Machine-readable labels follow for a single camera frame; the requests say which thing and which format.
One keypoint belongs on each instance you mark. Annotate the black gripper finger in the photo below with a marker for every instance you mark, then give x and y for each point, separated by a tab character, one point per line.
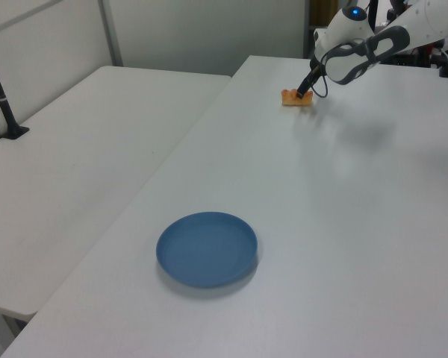
307	84

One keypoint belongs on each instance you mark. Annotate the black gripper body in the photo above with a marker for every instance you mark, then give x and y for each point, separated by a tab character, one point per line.
318	59

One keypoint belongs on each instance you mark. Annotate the orange glazed bread roll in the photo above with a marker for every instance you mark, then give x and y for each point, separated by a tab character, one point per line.
292	98

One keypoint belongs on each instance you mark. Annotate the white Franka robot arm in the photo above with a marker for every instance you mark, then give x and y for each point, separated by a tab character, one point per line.
362	44

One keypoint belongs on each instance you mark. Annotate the light wooden cabinet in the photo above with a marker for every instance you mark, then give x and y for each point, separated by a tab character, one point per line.
323	12

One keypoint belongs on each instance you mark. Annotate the blue round plate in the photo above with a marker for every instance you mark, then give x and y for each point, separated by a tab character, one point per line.
207	250

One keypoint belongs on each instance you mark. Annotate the white adjacent table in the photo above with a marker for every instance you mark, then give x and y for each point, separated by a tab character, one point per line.
78	160

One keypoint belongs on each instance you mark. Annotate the grey metal partition post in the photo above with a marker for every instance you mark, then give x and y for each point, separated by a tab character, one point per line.
111	33

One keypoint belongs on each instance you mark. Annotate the black camera stand pole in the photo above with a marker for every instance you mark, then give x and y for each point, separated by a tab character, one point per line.
2	100

